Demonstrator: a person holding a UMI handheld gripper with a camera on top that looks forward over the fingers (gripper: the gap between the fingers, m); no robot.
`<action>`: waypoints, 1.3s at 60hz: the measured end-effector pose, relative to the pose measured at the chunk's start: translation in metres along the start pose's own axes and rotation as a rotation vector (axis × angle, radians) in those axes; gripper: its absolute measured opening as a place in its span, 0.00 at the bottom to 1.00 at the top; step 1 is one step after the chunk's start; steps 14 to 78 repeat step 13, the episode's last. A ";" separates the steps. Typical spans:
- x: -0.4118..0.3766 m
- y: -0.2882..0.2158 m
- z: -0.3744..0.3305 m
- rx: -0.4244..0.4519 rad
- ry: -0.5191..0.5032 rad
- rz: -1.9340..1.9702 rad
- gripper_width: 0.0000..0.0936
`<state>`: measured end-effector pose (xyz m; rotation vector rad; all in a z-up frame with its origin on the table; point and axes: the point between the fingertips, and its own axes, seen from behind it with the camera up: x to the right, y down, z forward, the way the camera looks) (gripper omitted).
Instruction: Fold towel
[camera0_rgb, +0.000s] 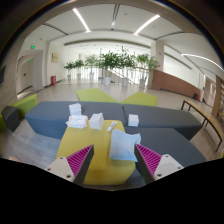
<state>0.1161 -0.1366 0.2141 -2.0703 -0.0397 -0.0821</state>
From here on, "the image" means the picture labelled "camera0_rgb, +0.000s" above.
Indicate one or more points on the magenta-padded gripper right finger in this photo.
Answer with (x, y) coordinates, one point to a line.
(150, 159)

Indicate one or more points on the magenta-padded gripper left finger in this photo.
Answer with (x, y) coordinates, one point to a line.
(80, 159)

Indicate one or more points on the light blue-grey towel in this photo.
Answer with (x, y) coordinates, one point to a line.
(123, 145)

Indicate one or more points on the white plastic-wrapped package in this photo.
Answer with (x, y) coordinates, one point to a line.
(77, 121)

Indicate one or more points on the white upright paper box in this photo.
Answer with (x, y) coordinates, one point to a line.
(96, 121)

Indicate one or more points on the white cube box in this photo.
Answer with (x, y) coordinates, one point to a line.
(133, 120)

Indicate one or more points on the white squeeze tube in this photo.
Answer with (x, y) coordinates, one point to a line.
(112, 126)

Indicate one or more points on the stack of white folded cloths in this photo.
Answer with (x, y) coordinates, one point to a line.
(75, 109)

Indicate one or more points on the long blue-grey sofa block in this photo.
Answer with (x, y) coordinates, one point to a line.
(46, 116)

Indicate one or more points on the green sofa block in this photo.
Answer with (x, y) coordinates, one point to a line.
(141, 99)
(95, 96)

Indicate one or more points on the wooden bench with black legs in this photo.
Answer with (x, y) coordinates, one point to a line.
(203, 115)

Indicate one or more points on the green bench seat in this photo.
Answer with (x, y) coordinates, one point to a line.
(26, 104)

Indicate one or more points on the dark grey cube seat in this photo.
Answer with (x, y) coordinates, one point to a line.
(10, 118)

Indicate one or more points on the red bin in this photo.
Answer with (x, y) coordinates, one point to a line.
(53, 80)

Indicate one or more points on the wooden shelf unit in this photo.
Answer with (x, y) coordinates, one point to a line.
(218, 100)

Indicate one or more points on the row of potted plants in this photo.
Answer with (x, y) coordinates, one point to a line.
(108, 61)

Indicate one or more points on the green exit sign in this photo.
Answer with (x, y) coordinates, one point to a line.
(32, 47)

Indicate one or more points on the ceiling light strips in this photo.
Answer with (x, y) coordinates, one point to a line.
(81, 20)

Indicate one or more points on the framed wall picture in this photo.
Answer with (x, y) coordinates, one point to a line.
(55, 57)

